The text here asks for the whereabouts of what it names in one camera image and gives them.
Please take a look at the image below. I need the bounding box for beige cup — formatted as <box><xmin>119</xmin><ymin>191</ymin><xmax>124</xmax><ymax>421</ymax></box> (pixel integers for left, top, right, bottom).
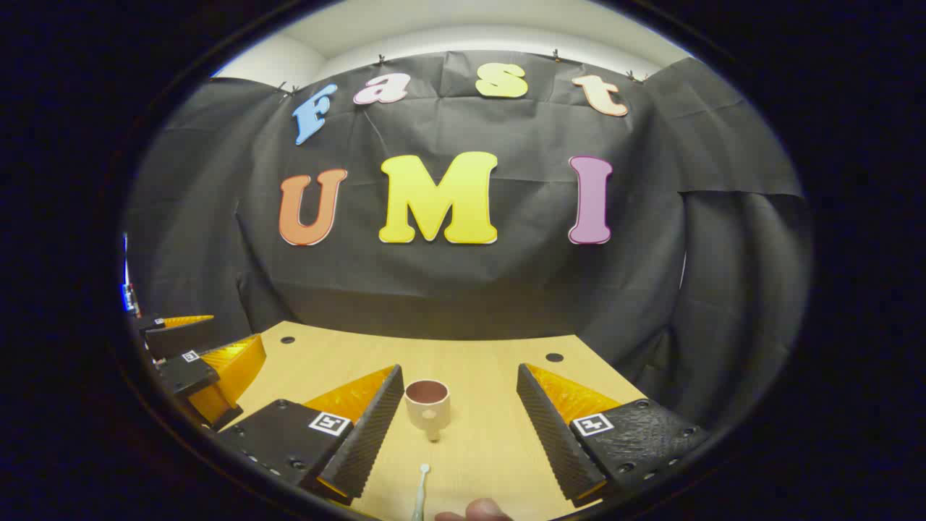
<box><xmin>404</xmin><ymin>379</ymin><xmax>451</xmax><ymax>442</ymax></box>

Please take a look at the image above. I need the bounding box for black backdrop cloth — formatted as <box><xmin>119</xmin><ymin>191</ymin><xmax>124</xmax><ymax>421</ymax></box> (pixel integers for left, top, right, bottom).
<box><xmin>123</xmin><ymin>49</ymin><xmax>815</xmax><ymax>435</ymax></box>

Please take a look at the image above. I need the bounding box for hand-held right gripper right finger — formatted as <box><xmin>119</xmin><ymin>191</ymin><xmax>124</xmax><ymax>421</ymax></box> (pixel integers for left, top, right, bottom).
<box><xmin>516</xmin><ymin>363</ymin><xmax>710</xmax><ymax>509</ymax></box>

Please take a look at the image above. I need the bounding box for computer monitor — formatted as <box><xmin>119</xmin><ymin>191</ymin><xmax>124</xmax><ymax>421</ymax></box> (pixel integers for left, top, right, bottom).
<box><xmin>122</xmin><ymin>232</ymin><xmax>142</xmax><ymax>315</ymax></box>

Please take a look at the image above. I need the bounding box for wooden desktop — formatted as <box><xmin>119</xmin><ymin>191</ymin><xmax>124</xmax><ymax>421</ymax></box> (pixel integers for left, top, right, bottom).
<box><xmin>217</xmin><ymin>321</ymin><xmax>648</xmax><ymax>521</ymax></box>

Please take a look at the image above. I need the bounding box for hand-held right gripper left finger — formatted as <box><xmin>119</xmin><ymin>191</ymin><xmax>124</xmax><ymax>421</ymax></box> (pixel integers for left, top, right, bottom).
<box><xmin>216</xmin><ymin>364</ymin><xmax>406</xmax><ymax>507</ymax></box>

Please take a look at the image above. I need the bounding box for pale toothbrush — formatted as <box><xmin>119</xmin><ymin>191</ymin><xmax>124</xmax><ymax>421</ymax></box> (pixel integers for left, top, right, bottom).
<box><xmin>411</xmin><ymin>464</ymin><xmax>432</xmax><ymax>521</ymax></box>

